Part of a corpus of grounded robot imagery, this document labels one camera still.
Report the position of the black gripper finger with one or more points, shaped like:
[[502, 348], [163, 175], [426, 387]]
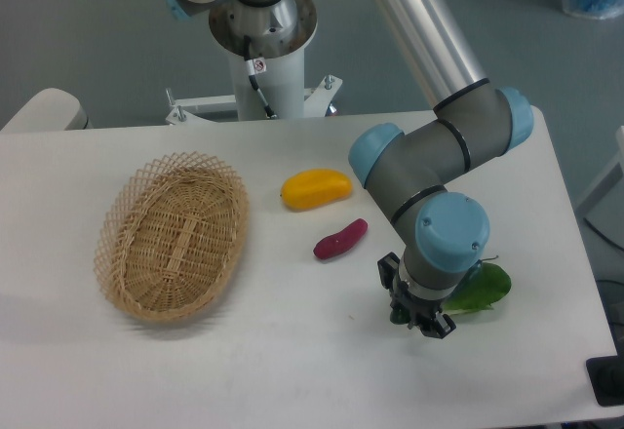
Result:
[[407, 310], [438, 326]]

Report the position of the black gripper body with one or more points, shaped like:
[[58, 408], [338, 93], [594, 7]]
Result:
[[402, 288]]

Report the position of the green cucumber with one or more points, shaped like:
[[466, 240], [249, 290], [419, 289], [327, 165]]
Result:
[[399, 317]]

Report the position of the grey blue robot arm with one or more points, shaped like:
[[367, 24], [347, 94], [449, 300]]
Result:
[[406, 174]]

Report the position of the woven wicker basket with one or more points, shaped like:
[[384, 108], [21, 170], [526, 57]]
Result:
[[173, 237]]

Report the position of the green bok choy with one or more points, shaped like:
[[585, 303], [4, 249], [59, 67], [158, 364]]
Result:
[[483, 285]]

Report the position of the purple sweet potato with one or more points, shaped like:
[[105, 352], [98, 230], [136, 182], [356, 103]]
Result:
[[341, 242]]

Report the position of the yellow mango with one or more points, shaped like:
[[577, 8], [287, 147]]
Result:
[[315, 188]]

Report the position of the black device at edge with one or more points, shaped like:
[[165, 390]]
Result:
[[606, 377]]

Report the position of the white furniture at right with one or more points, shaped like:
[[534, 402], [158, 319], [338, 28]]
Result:
[[604, 181]]

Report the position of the white chair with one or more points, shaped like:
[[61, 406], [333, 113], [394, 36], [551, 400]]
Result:
[[51, 110]]

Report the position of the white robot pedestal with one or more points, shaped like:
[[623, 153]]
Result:
[[265, 48]]

